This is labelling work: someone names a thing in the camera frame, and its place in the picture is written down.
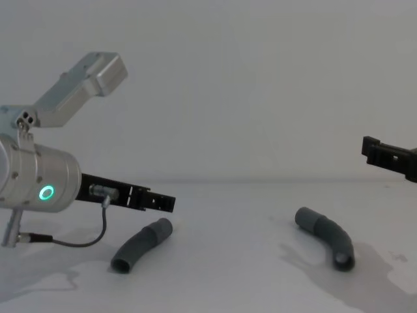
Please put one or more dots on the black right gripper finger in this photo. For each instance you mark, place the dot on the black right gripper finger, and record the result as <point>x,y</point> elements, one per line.
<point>387,155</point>

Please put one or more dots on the white table cloth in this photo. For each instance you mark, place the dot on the white table cloth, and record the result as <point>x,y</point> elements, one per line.
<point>228,267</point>

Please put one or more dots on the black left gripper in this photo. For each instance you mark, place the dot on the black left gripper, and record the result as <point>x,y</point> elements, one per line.
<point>110,192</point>

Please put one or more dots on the grey curved plastic pipe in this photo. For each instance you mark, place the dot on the grey curved plastic pipe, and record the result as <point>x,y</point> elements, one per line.
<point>329,228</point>
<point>143,239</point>

